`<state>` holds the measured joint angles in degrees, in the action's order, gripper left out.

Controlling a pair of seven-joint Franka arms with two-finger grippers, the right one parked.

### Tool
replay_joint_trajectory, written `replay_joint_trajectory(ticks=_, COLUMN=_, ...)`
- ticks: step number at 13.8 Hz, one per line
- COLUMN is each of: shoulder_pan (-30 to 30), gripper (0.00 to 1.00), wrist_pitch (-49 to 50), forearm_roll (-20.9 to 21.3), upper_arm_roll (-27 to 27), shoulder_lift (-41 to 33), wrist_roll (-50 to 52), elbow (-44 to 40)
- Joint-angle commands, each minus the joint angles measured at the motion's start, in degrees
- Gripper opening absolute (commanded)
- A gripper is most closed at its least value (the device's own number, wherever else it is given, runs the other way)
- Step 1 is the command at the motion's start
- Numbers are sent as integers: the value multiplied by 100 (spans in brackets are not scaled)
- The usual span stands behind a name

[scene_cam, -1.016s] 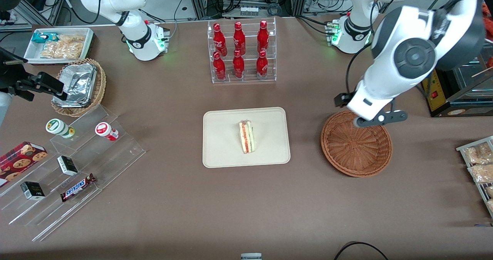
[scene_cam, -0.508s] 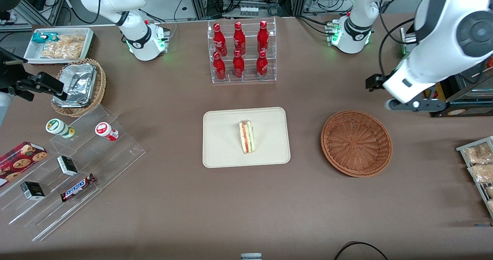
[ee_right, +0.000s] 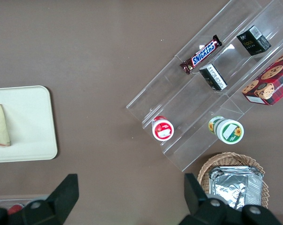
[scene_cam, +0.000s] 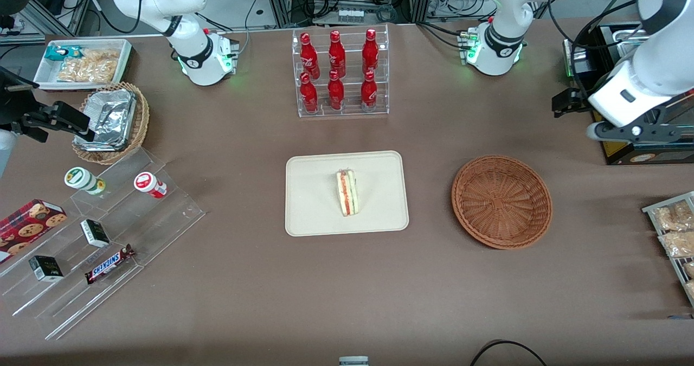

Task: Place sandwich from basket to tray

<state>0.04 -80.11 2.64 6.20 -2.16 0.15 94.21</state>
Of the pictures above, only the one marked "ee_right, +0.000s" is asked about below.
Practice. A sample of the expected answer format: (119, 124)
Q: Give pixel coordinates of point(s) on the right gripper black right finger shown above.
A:
(197, 206)

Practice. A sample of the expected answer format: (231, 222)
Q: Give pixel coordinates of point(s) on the Snickers chocolate bar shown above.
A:
(203, 55)

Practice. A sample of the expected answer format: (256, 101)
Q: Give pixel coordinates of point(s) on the cream rectangular plastic tray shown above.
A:
(31, 122)

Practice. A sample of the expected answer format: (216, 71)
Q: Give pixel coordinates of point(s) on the small black carton box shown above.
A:
(254, 41)
(212, 77)

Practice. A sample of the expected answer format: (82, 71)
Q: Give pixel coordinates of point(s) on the aluminium foil tray stack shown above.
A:
(230, 187)

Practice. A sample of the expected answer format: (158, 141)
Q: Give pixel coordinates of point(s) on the red soda bottle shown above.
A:
(14, 208)

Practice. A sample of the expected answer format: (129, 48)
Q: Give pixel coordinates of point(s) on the red lid white cup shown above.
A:
(162, 130)

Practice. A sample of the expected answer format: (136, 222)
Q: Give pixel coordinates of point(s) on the light wicker basket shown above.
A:
(225, 159)

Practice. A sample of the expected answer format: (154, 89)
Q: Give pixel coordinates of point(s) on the green lid sunflower cup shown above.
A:
(229, 131)

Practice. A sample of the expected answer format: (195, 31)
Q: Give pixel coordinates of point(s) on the clear acrylic stepped shelf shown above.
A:
(178, 98)

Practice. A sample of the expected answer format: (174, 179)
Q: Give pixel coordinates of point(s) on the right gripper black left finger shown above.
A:
(59, 199)

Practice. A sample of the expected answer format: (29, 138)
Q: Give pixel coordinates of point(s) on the clear acrylic bottle rack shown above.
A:
(5, 201)

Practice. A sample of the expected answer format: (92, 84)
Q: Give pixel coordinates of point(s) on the red plaid cookie box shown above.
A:
(272, 79)

